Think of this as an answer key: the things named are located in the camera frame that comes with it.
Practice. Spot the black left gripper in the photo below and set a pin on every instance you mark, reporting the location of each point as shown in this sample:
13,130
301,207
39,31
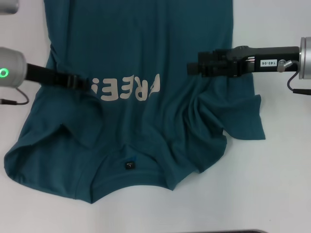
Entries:
46,75

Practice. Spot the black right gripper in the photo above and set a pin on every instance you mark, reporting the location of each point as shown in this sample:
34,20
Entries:
250,60

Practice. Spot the teal t-shirt with cream lettering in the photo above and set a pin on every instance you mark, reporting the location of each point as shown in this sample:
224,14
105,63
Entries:
145,36

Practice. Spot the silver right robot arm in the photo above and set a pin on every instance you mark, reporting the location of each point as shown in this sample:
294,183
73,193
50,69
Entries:
306,58

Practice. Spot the dark flat edge object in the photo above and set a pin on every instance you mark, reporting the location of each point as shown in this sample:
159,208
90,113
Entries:
238,231

